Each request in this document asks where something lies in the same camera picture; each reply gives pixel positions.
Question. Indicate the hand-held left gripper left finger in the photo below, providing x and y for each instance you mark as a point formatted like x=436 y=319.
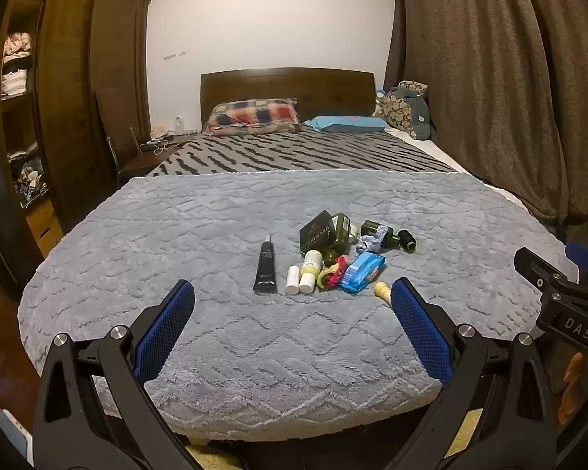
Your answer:
x=164 y=333

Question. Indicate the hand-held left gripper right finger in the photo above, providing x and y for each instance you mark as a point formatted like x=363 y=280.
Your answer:
x=421 y=333

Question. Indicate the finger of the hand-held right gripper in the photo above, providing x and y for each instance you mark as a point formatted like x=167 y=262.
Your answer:
x=536 y=267
x=585 y=260

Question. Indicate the yellow lip balm stick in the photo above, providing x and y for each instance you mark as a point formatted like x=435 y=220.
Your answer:
x=383 y=293

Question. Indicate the blue tissue packet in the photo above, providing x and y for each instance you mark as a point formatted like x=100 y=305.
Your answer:
x=362 y=269

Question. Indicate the dark bottle black cap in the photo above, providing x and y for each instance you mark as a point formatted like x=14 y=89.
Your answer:
x=404 y=240

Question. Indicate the blue purple scrunchie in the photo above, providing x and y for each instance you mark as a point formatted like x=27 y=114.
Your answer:
x=372 y=244

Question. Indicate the red and green scrunchie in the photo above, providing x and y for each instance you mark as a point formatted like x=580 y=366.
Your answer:
x=337 y=267

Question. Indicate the small green bottle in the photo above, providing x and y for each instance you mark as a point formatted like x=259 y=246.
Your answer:
x=371 y=227

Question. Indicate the white round cap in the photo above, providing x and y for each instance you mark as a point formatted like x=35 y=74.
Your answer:
x=354 y=232

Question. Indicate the black cosmetic tube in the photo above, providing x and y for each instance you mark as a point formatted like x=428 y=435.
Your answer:
x=265 y=267

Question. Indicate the yellow label bottle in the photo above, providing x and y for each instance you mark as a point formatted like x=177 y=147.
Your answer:
x=311 y=264

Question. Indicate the large green bottle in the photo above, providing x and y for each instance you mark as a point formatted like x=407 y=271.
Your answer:
x=342 y=229

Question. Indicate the small white bottle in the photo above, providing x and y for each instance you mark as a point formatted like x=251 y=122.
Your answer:
x=292 y=281
x=180 y=126

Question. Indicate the black cardboard box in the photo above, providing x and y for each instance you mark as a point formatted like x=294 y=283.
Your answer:
x=316 y=235

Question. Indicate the person's right hand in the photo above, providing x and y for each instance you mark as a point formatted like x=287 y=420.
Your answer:
x=576 y=377

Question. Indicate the yellow fuzzy cloth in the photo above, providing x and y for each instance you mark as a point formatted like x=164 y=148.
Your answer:
x=208 y=459
x=469 y=426

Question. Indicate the grey fuzzy blanket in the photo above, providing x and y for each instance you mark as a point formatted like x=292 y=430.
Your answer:
x=215 y=235

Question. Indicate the white bed sheet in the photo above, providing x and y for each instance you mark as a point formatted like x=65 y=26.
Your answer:
x=436 y=152

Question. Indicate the wooden nightstand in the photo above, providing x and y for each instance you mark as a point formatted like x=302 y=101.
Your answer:
x=147 y=159

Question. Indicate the white box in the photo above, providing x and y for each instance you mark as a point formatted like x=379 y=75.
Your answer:
x=14 y=438

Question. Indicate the brown curtain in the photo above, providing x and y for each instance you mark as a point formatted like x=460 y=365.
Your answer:
x=495 y=83

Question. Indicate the patterned grey bag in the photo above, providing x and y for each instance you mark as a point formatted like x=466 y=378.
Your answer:
x=404 y=110

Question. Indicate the bundle of mixed clothes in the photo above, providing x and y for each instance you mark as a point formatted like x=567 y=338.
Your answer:
x=29 y=176

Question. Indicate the small white bottle on nightstand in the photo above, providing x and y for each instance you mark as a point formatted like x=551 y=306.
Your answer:
x=180 y=126

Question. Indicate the dark wooden chair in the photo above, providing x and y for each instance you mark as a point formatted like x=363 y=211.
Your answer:
x=117 y=127

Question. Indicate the grey striped bed cover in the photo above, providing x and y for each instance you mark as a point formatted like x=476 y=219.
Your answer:
x=294 y=154

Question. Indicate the blue pillow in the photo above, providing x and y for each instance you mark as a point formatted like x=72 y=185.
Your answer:
x=345 y=123

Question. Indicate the plaid pillow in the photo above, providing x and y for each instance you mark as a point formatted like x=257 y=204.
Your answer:
x=250 y=115

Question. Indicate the wooden wardrobe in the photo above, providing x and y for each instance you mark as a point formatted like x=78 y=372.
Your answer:
x=73 y=83

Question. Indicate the wooden headboard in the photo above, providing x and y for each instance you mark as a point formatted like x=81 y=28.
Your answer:
x=284 y=85

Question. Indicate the striped folded clothes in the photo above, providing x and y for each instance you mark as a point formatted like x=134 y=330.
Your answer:
x=13 y=82

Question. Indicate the pink folded clothes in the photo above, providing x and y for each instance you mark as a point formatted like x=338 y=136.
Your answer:
x=17 y=44

